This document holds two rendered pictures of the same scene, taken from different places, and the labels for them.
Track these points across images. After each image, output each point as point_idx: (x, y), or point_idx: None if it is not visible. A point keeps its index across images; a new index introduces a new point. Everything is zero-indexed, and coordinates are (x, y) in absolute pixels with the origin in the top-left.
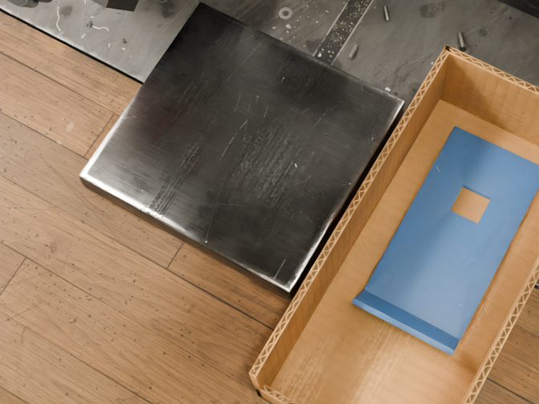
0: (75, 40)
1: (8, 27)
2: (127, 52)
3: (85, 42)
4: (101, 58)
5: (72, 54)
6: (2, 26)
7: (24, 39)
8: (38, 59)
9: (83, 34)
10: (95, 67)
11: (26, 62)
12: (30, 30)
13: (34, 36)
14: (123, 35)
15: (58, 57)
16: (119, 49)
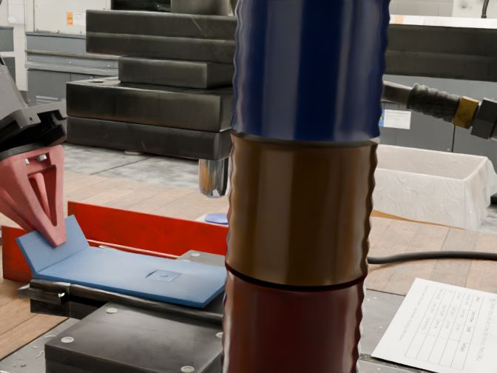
0: (32, 345)
1: (54, 318)
2: (9, 368)
3: (28, 348)
4: (8, 357)
5: (18, 344)
6: (57, 316)
7: (41, 325)
8: (18, 331)
9: (35, 346)
10: (0, 354)
11: (18, 327)
12: (48, 326)
13: (42, 328)
14: (29, 365)
15: (17, 339)
16: (15, 363)
